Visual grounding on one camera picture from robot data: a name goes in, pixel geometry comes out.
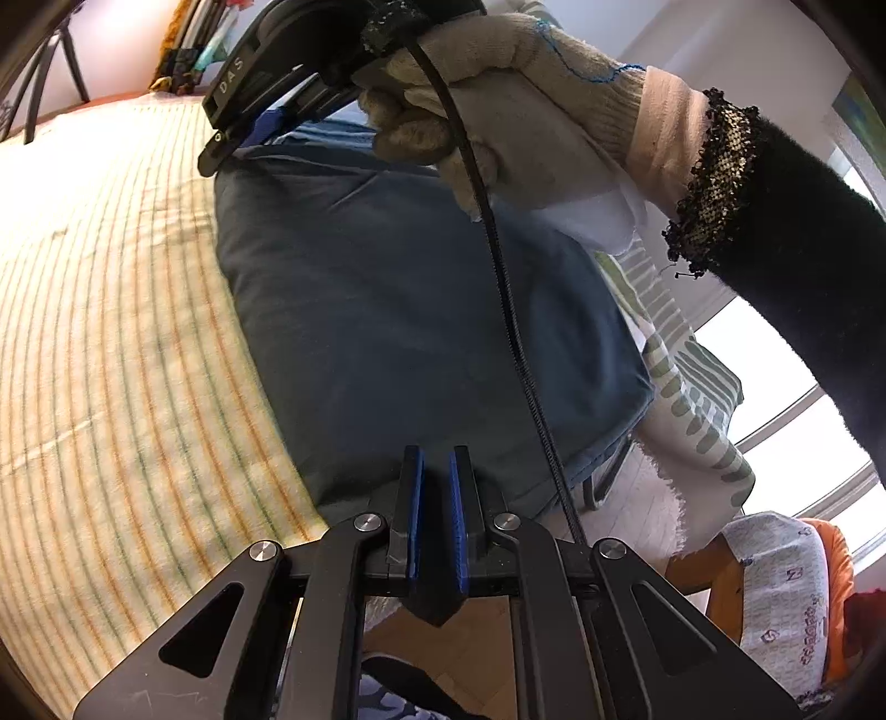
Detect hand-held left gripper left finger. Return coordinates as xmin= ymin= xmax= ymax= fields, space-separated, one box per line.
xmin=73 ymin=445 xmax=425 ymax=720

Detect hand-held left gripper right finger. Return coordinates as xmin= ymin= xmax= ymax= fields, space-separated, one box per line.
xmin=449 ymin=445 xmax=807 ymax=720

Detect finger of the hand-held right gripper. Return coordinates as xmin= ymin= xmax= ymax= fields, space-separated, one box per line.
xmin=197 ymin=75 xmax=347 ymax=177

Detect dark pants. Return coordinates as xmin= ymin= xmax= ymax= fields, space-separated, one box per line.
xmin=211 ymin=117 xmax=655 ymax=520

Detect person's right forearm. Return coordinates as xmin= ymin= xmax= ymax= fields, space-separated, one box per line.
xmin=623 ymin=65 xmax=886 ymax=482

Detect person's right hand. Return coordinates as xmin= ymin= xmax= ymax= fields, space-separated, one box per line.
xmin=353 ymin=14 xmax=648 ymax=223

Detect light blue folded cloth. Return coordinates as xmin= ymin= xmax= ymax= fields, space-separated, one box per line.
xmin=277 ymin=116 xmax=378 ymax=145

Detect person's patterned trouser leg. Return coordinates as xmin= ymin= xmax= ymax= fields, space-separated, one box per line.
xmin=360 ymin=651 xmax=486 ymax=720

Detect white cloth with green pattern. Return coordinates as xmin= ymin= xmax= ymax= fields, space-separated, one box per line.
xmin=591 ymin=239 xmax=757 ymax=558

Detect striped bed sheet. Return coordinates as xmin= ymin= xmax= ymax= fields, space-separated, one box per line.
xmin=0 ymin=93 xmax=416 ymax=700

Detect wooden chair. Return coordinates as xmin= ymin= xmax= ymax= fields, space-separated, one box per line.
xmin=664 ymin=533 xmax=752 ymax=641

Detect window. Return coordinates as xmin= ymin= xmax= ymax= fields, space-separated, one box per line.
xmin=692 ymin=69 xmax=886 ymax=575

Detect orange cloth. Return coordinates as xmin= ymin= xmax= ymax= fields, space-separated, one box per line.
xmin=796 ymin=519 xmax=863 ymax=700

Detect grey metal frame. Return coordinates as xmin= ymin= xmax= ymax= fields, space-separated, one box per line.
xmin=581 ymin=436 xmax=634 ymax=513

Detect black cable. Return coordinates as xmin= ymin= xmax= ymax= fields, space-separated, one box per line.
xmin=405 ymin=28 xmax=589 ymax=548

